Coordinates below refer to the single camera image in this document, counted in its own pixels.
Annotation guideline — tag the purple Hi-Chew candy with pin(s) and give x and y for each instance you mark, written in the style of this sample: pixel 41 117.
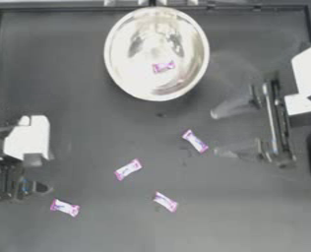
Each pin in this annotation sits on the purple Hi-Chew candy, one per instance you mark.
pixel 165 201
pixel 195 141
pixel 128 169
pixel 65 207
pixel 164 67

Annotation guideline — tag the steel bowl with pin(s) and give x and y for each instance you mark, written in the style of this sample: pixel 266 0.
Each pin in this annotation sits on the steel bowl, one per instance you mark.
pixel 136 39

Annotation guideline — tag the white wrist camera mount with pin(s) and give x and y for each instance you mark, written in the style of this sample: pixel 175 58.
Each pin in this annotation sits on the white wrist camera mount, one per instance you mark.
pixel 310 72
pixel 29 138

